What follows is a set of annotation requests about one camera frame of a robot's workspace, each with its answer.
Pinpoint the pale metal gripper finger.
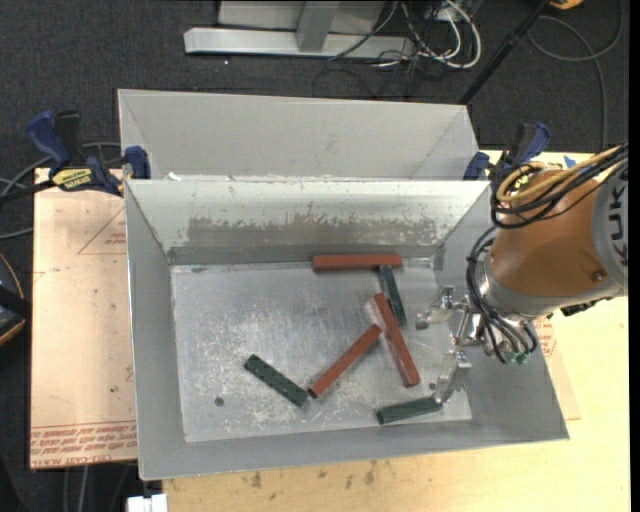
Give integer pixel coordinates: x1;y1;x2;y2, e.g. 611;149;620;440
433;351;473;406
415;286;470;330

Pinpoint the dark green flat block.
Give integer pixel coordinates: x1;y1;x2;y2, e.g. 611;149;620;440
376;264;409;327
243;353;310;408
375;395;445;426

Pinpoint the red-brown flat block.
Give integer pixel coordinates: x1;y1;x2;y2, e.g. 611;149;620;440
311;253;404;273
307;323;384;400
366;292;422;389

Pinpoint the grey metal bin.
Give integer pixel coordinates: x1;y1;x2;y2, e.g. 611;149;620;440
117;88;571;482

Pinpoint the brown cardboard board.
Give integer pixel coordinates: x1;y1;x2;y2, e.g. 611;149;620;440
29;167;583;471

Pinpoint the black cylinder on white bracket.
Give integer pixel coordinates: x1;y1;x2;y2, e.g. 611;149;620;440
559;298;609;318

